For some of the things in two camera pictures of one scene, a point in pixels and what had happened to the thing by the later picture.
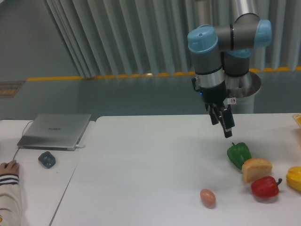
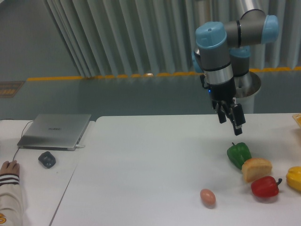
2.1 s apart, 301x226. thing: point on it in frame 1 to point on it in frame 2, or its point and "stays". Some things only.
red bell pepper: [265, 186] stays
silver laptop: [55, 132] stays
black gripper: [216, 95] to [225, 91]
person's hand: [11, 167] stays
